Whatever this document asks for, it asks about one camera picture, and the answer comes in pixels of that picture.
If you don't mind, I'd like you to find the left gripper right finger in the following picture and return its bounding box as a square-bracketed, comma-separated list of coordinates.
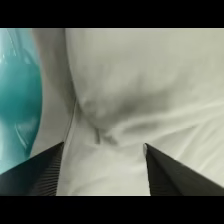
[142, 142, 224, 197]

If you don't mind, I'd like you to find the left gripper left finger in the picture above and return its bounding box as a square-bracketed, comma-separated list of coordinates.
[0, 141, 65, 197]

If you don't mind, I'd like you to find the white T-shirt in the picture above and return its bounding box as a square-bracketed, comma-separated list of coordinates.
[30, 28, 224, 197]

